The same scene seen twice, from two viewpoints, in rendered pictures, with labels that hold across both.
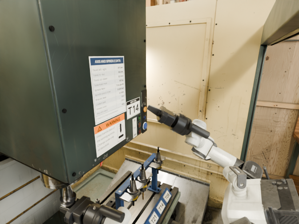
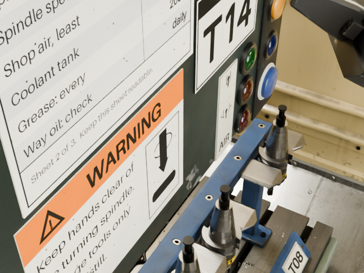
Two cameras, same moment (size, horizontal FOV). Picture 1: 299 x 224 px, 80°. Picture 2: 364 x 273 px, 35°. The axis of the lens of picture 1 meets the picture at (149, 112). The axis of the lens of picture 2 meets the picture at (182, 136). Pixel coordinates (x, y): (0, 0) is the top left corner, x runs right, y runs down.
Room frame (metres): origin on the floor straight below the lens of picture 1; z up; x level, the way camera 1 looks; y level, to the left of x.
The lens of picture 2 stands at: (0.34, 0.09, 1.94)
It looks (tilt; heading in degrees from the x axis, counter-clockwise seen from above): 42 degrees down; 2
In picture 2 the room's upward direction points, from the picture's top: straight up
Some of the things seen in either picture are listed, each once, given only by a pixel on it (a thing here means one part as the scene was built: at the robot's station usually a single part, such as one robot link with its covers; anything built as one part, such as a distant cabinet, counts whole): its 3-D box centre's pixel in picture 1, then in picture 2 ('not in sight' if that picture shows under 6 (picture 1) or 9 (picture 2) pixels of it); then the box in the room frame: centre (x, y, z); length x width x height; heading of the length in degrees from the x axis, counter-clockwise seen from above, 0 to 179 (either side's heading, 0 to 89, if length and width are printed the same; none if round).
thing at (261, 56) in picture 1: (247, 132); not in sight; (1.20, -0.72, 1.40); 0.04 x 0.04 x 1.20; 62
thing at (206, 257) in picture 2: (138, 185); (205, 262); (0.87, 0.07, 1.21); 0.07 x 0.05 x 0.01; 62
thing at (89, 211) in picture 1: (87, 212); not in sight; (0.57, 0.25, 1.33); 0.13 x 0.12 x 0.10; 156
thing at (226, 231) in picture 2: (142, 173); (222, 218); (0.92, 0.04, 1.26); 0.04 x 0.04 x 0.07
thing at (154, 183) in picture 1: (154, 174); (253, 187); (1.18, -0.04, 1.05); 0.10 x 0.05 x 0.30; 62
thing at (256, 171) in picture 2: (154, 165); (262, 174); (1.06, -0.04, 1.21); 0.07 x 0.05 x 0.01; 62
